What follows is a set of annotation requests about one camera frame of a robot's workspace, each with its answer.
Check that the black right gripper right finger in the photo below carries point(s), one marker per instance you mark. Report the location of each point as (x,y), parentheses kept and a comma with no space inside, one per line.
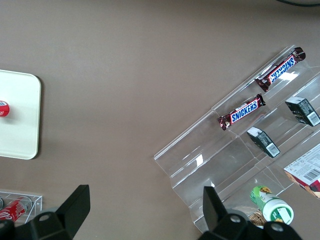
(212,210)

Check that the white and red carton box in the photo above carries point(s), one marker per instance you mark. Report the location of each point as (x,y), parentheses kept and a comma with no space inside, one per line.
(305,172)

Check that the clear acrylic tiered display stand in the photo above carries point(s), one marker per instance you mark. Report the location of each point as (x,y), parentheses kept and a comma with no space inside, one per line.
(220,160)

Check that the small black carton box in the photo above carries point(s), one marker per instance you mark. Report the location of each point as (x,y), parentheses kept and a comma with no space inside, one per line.
(302,111)
(263,142)

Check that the red soda can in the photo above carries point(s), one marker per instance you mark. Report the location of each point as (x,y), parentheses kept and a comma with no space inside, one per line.
(3,108)

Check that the Snickers chocolate bar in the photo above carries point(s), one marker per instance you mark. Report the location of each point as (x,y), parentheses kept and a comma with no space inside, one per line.
(243,112)
(281,69)

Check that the brown wicker basket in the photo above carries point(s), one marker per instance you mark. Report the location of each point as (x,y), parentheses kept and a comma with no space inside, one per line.
(257,218)

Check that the green white-capped bottle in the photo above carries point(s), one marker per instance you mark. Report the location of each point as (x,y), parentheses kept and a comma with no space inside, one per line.
(273,206)

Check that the clear acrylic can box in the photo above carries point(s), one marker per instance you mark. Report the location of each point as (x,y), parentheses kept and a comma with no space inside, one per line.
(37,205)

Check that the cream plastic tray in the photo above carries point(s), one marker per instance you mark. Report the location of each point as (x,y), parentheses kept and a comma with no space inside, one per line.
(20,115)

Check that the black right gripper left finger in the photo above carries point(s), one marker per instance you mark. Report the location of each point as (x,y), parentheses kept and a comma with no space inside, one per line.
(72,207)

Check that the red Coca-Cola can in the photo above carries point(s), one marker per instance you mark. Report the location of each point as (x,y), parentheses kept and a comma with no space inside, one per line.
(13,208)

